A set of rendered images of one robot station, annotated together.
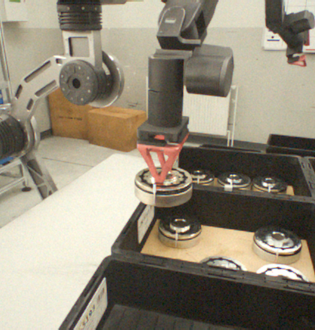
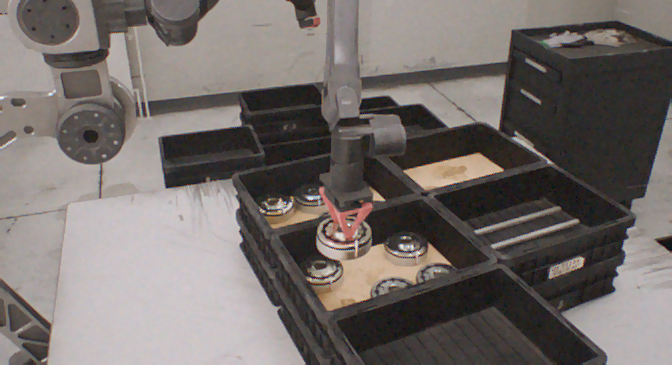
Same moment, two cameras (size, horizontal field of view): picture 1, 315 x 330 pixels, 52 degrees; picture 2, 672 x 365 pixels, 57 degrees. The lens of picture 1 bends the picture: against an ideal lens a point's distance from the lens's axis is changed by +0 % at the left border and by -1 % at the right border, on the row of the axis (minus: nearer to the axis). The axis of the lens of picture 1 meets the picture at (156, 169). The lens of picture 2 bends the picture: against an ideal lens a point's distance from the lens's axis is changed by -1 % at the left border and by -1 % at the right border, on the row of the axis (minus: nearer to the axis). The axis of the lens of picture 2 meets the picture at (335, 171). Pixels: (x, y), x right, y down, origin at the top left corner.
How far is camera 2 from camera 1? 78 cm
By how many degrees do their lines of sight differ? 36
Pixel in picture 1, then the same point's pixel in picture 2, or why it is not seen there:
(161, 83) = (354, 157)
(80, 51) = (82, 89)
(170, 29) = (350, 110)
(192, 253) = (347, 289)
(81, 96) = (102, 152)
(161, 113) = (354, 180)
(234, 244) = (372, 264)
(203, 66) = (388, 138)
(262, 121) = (185, 61)
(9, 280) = not seen: outside the picture
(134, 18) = not seen: outside the picture
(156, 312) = (372, 348)
